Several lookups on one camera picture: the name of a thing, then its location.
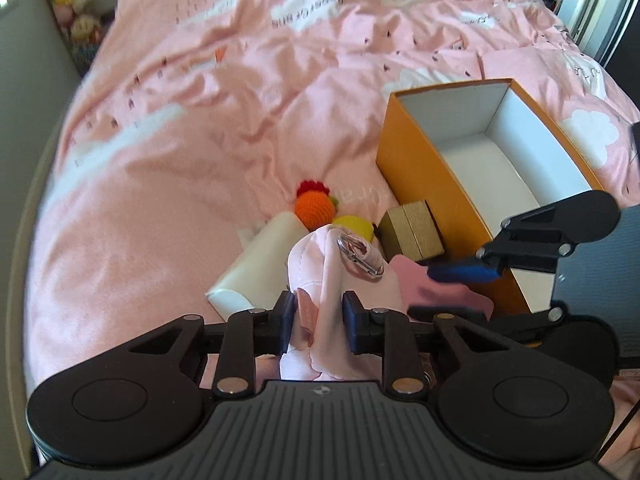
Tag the plush toys on shelf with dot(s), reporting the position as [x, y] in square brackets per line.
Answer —
[82, 29]

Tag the small gold cardboard box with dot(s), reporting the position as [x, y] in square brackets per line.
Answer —
[409, 230]

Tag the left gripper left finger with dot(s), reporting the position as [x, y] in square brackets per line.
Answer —
[154, 392]

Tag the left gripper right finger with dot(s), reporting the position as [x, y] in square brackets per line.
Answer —
[485, 392]

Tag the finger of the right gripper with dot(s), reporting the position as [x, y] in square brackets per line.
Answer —
[472, 313]
[467, 271]

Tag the white glasses case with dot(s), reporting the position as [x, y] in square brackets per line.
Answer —
[258, 276]

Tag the pink plush pouch with carabiner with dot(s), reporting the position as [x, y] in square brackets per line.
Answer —
[319, 274]

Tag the yellow plastic toy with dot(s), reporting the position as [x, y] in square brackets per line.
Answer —
[357, 225]

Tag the pink patterned bed duvet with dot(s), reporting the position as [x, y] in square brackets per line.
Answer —
[200, 117]

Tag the orange crochet fruit toy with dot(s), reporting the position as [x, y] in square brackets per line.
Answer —
[314, 205]

